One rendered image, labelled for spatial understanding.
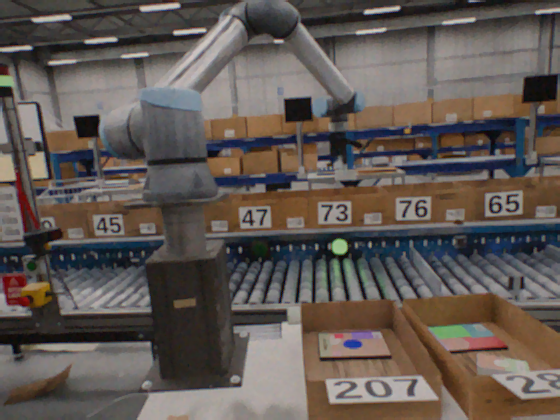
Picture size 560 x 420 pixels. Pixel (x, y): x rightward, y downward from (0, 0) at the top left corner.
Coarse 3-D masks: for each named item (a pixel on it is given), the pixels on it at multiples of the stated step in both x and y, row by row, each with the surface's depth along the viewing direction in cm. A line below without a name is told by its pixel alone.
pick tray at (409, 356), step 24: (312, 312) 118; (336, 312) 118; (360, 312) 118; (384, 312) 117; (312, 336) 116; (384, 336) 113; (408, 336) 102; (312, 360) 104; (360, 360) 102; (384, 360) 102; (408, 360) 101; (432, 360) 85; (312, 384) 81; (432, 384) 80; (312, 408) 82; (336, 408) 82; (360, 408) 82; (384, 408) 81; (408, 408) 81; (432, 408) 81
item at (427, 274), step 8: (416, 256) 170; (416, 264) 171; (424, 264) 158; (424, 272) 158; (432, 272) 147; (424, 280) 159; (432, 280) 147; (440, 280) 139; (432, 288) 148; (440, 288) 139
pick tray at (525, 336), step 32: (416, 320) 105; (448, 320) 117; (480, 320) 118; (512, 320) 109; (448, 352) 87; (480, 352) 102; (512, 352) 102; (544, 352) 97; (448, 384) 89; (480, 384) 79; (480, 416) 80; (512, 416) 81
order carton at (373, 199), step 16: (320, 192) 219; (336, 192) 218; (352, 192) 217; (368, 192) 216; (384, 192) 195; (352, 208) 190; (368, 208) 189; (384, 208) 188; (320, 224) 193; (336, 224) 193; (352, 224) 192; (368, 224) 191; (384, 224) 190
